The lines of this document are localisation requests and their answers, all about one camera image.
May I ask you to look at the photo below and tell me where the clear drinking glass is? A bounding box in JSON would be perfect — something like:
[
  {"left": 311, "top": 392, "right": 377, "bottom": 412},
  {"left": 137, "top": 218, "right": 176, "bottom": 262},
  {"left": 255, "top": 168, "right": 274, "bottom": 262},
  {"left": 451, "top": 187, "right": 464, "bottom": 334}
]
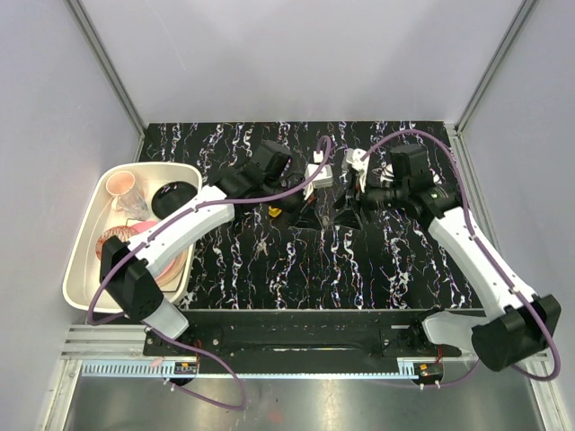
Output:
[{"left": 113, "top": 189, "right": 149, "bottom": 220}]

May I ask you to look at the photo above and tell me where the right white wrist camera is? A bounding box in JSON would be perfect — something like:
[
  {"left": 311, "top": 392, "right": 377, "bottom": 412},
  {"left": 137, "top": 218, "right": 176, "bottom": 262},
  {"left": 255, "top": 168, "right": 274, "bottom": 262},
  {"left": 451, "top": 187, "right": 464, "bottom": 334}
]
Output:
[{"left": 341, "top": 148, "right": 369, "bottom": 175}]

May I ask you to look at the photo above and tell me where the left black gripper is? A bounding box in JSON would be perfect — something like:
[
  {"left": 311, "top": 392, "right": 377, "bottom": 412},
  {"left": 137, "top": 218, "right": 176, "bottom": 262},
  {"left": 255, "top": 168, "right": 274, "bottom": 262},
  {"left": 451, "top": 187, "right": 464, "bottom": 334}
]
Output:
[{"left": 263, "top": 178, "right": 324, "bottom": 232}]

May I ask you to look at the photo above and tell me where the red patterned bowl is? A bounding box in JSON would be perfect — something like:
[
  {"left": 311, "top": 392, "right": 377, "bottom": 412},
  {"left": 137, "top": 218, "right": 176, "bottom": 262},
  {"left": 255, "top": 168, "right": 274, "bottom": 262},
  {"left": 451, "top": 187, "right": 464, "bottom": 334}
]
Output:
[{"left": 95, "top": 225, "right": 137, "bottom": 261}]

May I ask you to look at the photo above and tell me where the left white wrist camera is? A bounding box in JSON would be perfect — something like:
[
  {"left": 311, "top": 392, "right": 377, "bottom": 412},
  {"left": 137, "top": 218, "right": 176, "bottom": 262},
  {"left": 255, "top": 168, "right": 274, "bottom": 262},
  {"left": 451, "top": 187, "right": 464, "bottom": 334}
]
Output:
[{"left": 304, "top": 151, "right": 333, "bottom": 199}]

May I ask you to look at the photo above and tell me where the blue striped white plate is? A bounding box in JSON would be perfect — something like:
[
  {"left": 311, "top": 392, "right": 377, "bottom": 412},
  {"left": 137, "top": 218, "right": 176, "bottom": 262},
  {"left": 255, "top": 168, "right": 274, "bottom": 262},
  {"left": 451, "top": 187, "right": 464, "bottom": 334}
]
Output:
[{"left": 367, "top": 163, "right": 442, "bottom": 188}]

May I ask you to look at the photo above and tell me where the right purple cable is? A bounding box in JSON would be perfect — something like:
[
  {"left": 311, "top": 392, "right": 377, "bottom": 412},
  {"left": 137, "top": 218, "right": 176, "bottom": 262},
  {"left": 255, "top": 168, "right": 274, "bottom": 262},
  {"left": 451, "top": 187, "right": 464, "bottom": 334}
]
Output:
[{"left": 358, "top": 128, "right": 562, "bottom": 390}]

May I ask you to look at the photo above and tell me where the yellow padlock black shackle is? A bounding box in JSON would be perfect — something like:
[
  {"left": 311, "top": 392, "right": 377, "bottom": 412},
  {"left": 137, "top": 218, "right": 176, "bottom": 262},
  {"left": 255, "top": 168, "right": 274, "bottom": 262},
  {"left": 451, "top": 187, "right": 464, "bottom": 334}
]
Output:
[{"left": 268, "top": 207, "right": 282, "bottom": 218}]

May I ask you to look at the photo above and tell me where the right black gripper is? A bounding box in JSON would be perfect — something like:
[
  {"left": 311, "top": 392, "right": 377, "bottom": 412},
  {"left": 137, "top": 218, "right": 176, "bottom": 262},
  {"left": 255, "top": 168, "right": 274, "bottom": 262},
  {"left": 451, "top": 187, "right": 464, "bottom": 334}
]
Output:
[{"left": 329, "top": 170, "right": 409, "bottom": 231}]

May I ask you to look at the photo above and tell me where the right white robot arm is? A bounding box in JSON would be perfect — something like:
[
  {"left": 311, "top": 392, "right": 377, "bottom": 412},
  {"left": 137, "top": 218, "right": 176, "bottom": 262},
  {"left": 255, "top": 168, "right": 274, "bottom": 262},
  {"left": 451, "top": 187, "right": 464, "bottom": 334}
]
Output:
[{"left": 335, "top": 145, "right": 561, "bottom": 371}]

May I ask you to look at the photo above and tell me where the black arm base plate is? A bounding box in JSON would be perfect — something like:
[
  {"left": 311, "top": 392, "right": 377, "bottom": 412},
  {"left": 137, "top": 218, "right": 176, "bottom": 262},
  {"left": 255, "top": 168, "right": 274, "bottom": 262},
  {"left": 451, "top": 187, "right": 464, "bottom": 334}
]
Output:
[{"left": 142, "top": 308, "right": 463, "bottom": 376}]

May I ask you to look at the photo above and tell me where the silver key bunch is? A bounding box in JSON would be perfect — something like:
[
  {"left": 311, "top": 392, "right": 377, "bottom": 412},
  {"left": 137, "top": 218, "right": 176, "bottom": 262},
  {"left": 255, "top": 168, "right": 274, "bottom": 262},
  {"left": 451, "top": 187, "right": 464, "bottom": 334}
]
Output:
[{"left": 254, "top": 239, "right": 269, "bottom": 259}]

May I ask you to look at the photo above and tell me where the black bowl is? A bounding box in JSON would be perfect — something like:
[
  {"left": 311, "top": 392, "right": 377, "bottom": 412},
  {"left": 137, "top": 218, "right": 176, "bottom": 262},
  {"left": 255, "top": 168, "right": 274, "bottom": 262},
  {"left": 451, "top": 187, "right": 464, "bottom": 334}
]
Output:
[{"left": 151, "top": 181, "right": 198, "bottom": 220}]

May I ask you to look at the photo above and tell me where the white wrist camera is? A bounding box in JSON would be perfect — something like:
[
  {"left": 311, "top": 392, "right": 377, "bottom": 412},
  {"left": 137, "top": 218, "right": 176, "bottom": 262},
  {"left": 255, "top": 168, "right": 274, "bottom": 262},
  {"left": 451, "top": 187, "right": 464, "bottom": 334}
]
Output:
[
  {"left": 341, "top": 148, "right": 369, "bottom": 175},
  {"left": 304, "top": 151, "right": 333, "bottom": 199}
]

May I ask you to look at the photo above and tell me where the pink plastic cup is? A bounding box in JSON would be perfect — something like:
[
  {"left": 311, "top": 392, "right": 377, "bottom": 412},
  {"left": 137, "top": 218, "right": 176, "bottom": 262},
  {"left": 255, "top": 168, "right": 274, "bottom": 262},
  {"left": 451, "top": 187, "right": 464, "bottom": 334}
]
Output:
[{"left": 105, "top": 171, "right": 136, "bottom": 197}]

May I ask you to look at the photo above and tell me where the cream plastic tray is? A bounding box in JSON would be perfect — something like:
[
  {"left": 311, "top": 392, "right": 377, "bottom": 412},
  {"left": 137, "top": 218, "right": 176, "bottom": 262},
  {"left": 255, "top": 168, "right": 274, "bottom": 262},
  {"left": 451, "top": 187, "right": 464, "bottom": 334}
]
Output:
[{"left": 62, "top": 162, "right": 202, "bottom": 313}]

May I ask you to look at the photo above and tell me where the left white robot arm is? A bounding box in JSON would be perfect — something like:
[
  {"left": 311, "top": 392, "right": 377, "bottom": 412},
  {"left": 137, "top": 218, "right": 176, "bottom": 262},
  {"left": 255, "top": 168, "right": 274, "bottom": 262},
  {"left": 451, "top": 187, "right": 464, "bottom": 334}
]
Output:
[{"left": 97, "top": 136, "right": 332, "bottom": 356}]

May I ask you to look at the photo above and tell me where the pink plate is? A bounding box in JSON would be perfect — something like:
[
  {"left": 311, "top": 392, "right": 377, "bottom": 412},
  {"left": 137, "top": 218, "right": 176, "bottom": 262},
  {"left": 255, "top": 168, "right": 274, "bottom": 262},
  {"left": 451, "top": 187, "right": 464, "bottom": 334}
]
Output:
[{"left": 131, "top": 221, "right": 188, "bottom": 292}]

